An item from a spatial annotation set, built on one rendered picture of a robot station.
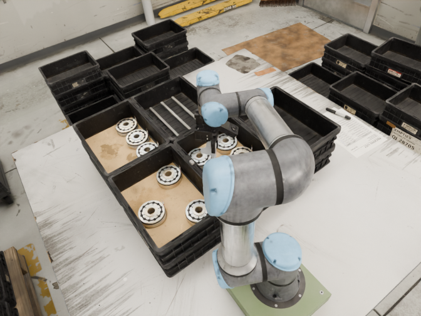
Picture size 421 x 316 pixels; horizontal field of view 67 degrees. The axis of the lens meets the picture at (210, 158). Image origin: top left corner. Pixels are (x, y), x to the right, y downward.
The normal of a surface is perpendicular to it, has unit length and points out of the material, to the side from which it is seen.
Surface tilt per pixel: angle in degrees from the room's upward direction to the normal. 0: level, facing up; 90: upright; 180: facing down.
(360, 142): 0
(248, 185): 46
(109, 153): 0
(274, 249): 8
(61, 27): 90
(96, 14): 90
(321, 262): 0
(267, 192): 65
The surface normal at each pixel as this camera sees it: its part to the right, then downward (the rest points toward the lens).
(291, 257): 0.06, -0.71
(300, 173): 0.46, -0.10
